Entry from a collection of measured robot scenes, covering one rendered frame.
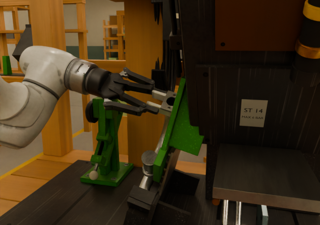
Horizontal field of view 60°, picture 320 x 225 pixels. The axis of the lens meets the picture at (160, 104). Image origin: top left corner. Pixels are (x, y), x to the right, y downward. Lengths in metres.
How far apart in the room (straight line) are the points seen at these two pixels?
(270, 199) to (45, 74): 0.59
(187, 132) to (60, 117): 0.70
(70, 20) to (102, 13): 1.42
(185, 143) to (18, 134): 0.39
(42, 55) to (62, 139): 0.52
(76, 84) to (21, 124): 0.16
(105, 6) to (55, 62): 10.95
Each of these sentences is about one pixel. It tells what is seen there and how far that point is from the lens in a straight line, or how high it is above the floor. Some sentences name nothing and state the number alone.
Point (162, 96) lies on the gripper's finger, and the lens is 0.71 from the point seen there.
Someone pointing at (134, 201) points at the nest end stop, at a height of 0.97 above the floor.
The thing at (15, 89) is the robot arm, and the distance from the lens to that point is 0.72.
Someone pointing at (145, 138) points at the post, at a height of 0.99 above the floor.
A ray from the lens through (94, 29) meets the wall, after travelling 11.84.
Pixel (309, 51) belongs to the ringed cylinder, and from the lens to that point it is 0.43.
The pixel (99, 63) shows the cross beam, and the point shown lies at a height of 1.26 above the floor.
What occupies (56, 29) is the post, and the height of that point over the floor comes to 1.39.
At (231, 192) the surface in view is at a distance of 0.44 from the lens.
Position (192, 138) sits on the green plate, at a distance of 0.62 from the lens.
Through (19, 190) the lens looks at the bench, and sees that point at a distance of 1.04.
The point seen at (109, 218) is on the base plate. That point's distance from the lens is 0.78.
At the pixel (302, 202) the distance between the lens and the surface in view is 0.46.
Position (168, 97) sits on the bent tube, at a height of 1.21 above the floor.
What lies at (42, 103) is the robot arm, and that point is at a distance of 0.75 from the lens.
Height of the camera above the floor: 1.34
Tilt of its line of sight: 12 degrees down
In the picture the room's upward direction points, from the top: straight up
